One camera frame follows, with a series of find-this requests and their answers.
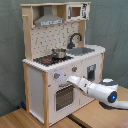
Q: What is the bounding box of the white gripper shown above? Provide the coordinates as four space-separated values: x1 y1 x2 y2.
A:
67 76 89 92

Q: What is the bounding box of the white oven door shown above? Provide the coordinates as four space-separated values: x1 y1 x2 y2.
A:
49 80 79 125

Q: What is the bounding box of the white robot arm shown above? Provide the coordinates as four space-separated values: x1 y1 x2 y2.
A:
67 76 128 110

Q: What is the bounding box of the wooden toy kitchen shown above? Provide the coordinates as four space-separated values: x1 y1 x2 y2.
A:
22 2 105 127

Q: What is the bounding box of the red right stove knob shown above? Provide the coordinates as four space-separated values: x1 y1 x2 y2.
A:
71 65 78 73

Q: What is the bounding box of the red stove knob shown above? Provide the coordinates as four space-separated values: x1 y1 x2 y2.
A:
71 65 78 73
54 73 60 79

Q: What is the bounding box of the white fridge door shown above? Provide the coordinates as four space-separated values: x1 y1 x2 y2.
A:
79 54 103 108

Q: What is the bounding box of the red left stove knob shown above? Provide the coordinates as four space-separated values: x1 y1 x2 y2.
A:
54 73 60 79

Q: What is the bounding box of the grey toy sink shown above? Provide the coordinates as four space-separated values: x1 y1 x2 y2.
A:
67 47 94 56

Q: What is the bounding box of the silver toy pot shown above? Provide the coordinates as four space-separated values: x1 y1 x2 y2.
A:
52 48 66 59

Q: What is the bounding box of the black toy faucet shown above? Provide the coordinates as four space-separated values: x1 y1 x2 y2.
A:
67 33 82 49

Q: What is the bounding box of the black toy stovetop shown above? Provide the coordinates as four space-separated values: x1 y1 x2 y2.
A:
34 55 71 66

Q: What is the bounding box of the grey backdrop curtain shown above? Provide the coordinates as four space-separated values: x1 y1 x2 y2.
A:
0 0 128 117

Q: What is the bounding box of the toy microwave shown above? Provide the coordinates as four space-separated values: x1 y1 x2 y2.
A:
66 3 90 21

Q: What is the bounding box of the grey range hood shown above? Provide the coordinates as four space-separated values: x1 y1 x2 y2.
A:
35 5 64 27

